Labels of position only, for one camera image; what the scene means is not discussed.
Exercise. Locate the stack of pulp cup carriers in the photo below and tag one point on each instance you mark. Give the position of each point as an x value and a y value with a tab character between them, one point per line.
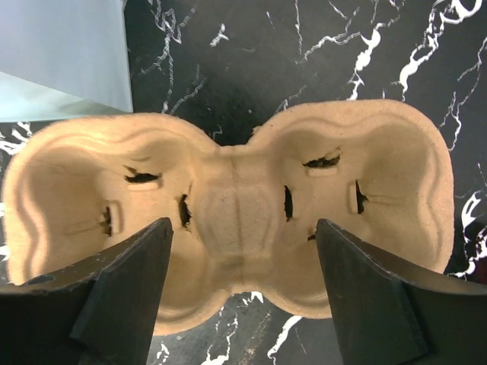
243	216

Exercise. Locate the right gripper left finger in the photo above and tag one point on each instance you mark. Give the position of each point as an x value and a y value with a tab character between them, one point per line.
100	310

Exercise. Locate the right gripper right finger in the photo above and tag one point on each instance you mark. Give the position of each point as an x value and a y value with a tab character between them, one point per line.
387	310

